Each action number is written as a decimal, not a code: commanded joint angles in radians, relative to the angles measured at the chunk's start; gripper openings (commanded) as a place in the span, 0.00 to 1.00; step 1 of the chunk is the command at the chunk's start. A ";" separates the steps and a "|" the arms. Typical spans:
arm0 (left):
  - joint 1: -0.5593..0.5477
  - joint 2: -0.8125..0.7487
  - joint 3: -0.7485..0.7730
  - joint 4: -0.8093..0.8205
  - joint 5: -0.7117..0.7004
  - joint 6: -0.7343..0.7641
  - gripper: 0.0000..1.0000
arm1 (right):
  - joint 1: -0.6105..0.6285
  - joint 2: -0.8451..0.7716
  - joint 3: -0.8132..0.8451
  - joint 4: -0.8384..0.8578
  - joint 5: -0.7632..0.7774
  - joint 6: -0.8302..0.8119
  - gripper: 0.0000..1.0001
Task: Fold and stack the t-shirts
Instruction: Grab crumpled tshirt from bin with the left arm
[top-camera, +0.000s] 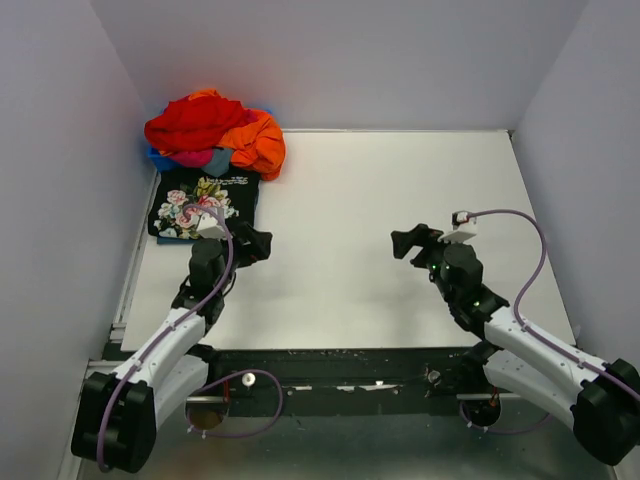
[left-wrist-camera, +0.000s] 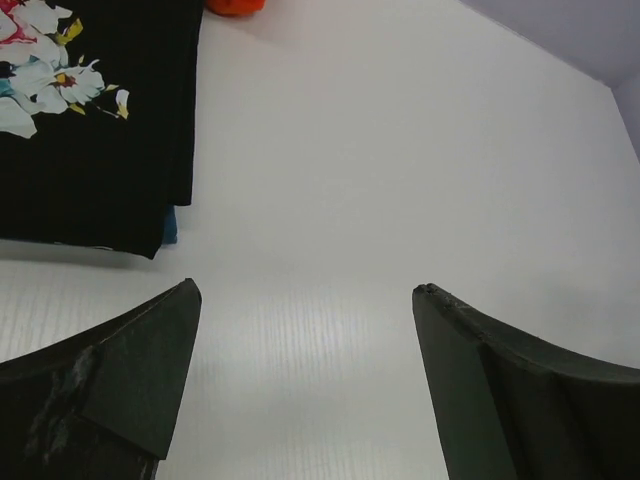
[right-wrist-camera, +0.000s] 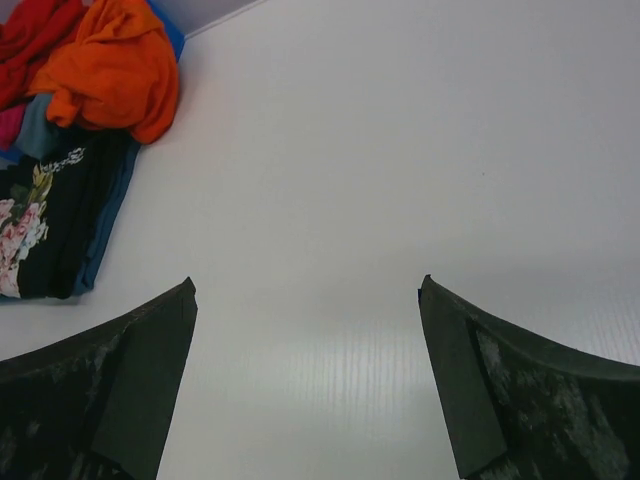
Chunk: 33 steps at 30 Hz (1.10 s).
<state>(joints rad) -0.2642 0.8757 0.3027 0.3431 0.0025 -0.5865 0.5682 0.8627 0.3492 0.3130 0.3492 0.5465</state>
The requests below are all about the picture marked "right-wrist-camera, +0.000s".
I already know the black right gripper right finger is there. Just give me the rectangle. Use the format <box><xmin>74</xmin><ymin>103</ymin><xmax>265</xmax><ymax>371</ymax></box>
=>
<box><xmin>418</xmin><ymin>277</ymin><xmax>639</xmax><ymax>479</ymax></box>

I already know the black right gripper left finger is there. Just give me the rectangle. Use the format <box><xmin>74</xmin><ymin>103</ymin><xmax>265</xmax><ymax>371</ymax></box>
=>
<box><xmin>1</xmin><ymin>279</ymin><xmax>197</xmax><ymax>479</ymax></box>

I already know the orange t-shirt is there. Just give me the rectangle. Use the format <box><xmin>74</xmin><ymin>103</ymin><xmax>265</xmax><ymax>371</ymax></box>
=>
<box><xmin>27</xmin><ymin>1</ymin><xmax>180</xmax><ymax>144</ymax></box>

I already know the black floral folded t-shirt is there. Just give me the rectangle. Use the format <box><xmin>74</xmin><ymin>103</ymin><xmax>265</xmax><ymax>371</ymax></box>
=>
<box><xmin>0</xmin><ymin>130</ymin><xmax>132</xmax><ymax>300</ymax></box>

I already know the grey-teal t-shirt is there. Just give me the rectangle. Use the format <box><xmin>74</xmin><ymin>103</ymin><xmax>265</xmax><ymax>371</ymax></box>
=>
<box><xmin>14</xmin><ymin>93</ymin><xmax>67</xmax><ymax>160</ymax></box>

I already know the pink t-shirt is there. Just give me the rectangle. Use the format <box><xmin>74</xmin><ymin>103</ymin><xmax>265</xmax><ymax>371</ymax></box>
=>
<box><xmin>0</xmin><ymin>103</ymin><xmax>27</xmax><ymax>150</ymax></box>

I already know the blue plastic bin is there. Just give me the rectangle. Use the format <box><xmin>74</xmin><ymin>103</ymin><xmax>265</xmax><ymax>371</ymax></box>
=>
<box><xmin>1</xmin><ymin>0</ymin><xmax>185</xmax><ymax>169</ymax></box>

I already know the red t-shirt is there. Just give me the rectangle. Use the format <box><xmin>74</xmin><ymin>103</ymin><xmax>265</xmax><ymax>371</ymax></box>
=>
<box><xmin>1</xmin><ymin>0</ymin><xmax>88</xmax><ymax>110</ymax></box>

